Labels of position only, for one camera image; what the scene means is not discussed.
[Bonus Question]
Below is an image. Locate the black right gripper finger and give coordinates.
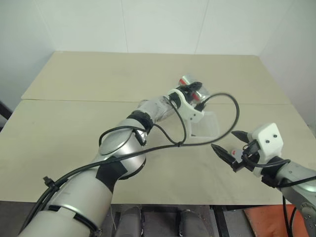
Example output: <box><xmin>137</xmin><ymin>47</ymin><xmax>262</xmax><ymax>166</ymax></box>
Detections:
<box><xmin>231</xmin><ymin>130</ymin><xmax>254</xmax><ymax>144</ymax></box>
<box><xmin>211</xmin><ymin>144</ymin><xmax>239</xmax><ymax>171</ymax></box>

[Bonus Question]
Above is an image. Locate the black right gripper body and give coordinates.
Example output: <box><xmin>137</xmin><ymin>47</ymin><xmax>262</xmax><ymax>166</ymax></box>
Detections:
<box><xmin>232</xmin><ymin>139</ymin><xmax>261</xmax><ymax>173</ymax></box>

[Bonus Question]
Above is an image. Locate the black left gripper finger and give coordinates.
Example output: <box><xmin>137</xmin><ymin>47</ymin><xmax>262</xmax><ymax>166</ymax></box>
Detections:
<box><xmin>186</xmin><ymin>81</ymin><xmax>202</xmax><ymax>92</ymax></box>

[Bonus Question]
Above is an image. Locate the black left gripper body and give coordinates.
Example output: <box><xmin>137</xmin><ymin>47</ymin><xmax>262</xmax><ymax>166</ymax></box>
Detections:
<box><xmin>182</xmin><ymin>85</ymin><xmax>196</xmax><ymax>106</ymax></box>

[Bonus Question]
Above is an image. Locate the red and silver can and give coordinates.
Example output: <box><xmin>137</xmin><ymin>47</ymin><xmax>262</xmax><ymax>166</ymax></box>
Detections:
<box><xmin>177</xmin><ymin>74</ymin><xmax>210</xmax><ymax>104</ymax></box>

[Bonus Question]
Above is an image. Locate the clear plastic container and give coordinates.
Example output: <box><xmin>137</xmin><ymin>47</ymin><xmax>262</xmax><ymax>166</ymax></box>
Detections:
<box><xmin>189</xmin><ymin>111</ymin><xmax>220</xmax><ymax>144</ymax></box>

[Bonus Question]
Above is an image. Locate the orange mat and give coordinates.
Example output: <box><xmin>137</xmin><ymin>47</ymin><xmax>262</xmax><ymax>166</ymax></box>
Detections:
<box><xmin>243</xmin><ymin>207</ymin><xmax>304</xmax><ymax>237</ymax></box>

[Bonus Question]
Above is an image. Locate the dark grey rounded shape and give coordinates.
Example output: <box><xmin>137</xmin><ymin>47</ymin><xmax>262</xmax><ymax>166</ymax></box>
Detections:
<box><xmin>179</xmin><ymin>209</ymin><xmax>198</xmax><ymax>237</ymax></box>

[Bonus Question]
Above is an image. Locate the black diagonal bar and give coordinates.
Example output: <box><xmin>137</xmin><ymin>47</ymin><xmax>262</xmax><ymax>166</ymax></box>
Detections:
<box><xmin>0</xmin><ymin>100</ymin><xmax>12</xmax><ymax>129</ymax></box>

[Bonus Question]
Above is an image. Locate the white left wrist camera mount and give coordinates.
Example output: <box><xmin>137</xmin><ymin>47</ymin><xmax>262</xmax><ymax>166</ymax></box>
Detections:
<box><xmin>167</xmin><ymin>85</ymin><xmax>205</xmax><ymax>123</ymax></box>

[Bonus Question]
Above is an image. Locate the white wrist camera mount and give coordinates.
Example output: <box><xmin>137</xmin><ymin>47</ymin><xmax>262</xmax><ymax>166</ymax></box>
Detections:
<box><xmin>167</xmin><ymin>85</ymin><xmax>205</xmax><ymax>123</ymax></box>
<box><xmin>251</xmin><ymin>122</ymin><xmax>283</xmax><ymax>177</ymax></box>

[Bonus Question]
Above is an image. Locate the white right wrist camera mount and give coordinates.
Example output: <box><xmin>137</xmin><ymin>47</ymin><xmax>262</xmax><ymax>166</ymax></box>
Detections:
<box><xmin>251</xmin><ymin>122</ymin><xmax>283</xmax><ymax>177</ymax></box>

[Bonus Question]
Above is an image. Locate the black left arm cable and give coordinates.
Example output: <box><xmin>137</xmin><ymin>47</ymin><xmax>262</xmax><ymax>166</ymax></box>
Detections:
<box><xmin>23</xmin><ymin>92</ymin><xmax>240</xmax><ymax>237</ymax></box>

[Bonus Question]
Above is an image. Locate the black table frame bar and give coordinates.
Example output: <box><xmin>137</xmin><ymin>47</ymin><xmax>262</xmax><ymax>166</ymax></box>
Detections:
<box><xmin>213</xmin><ymin>204</ymin><xmax>228</xmax><ymax>237</ymax></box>

